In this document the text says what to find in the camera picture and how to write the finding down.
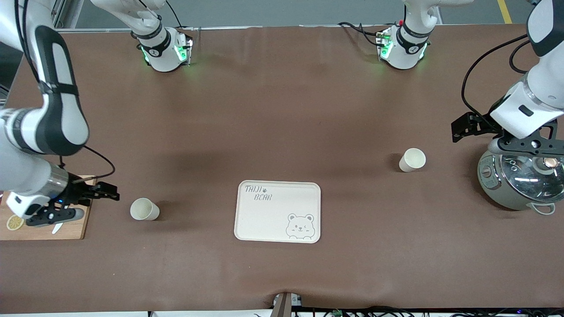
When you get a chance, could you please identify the cream bear print tray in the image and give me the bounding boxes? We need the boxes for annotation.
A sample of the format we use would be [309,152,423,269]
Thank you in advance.
[234,180,321,244]

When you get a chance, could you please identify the glass pot lid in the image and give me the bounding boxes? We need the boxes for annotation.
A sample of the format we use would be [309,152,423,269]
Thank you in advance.
[499,154,564,204]

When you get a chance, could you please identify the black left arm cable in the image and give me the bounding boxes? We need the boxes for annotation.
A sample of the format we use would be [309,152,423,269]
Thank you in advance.
[461,34,531,129]

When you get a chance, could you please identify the aluminium frame profile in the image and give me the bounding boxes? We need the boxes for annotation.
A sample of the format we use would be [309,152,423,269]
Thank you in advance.
[51,0,73,31]

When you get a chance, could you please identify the wooden cutting board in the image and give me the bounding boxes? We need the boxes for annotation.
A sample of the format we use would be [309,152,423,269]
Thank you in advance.
[0,175,97,241]

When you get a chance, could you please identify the brown table cover mat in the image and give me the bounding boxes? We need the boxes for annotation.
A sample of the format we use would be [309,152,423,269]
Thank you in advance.
[0,24,564,314]

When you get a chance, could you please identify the white IKEA cup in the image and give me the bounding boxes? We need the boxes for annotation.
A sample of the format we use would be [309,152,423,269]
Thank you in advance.
[130,198,160,221]
[399,148,427,173]

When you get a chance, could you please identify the black base power cable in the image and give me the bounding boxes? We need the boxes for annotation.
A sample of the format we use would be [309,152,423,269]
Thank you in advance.
[338,21,388,47]

